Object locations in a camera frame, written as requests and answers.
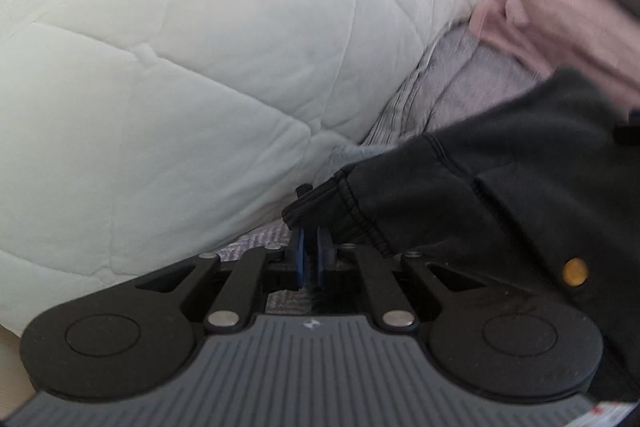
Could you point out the white quilted duvet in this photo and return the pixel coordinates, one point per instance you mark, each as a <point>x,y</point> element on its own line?
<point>135,133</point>

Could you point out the grey pink herringbone bedspread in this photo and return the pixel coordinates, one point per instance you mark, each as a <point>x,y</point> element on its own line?
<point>458,77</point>

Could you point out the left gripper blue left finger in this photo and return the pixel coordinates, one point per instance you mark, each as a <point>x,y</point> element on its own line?
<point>298,255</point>

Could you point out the pink pillow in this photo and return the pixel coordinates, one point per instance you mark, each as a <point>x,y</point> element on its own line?
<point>599,38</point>

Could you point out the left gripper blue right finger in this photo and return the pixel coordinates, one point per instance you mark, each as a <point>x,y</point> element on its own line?
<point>325,255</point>

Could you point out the black pants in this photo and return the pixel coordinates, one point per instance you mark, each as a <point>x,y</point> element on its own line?
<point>540,192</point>

